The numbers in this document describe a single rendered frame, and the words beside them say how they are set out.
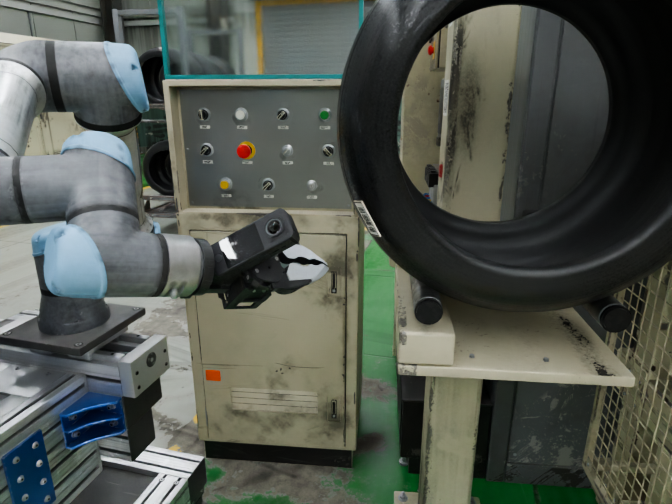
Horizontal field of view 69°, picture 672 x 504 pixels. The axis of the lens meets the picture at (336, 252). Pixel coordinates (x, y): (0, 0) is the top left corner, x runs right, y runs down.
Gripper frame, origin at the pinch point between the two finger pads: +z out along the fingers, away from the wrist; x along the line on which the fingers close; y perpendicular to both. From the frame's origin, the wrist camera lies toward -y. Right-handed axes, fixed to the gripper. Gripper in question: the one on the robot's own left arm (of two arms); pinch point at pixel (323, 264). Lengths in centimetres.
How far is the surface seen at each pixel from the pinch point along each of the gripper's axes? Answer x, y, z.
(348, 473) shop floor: 26, 92, 71
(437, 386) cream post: 15, 31, 55
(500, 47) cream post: -36, -28, 40
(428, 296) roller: 7.8, -4.5, 15.1
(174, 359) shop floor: -51, 174, 57
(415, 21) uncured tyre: -18.6, -29.6, 0.3
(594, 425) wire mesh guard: 36, 12, 85
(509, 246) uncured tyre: -1.3, -8.1, 43.4
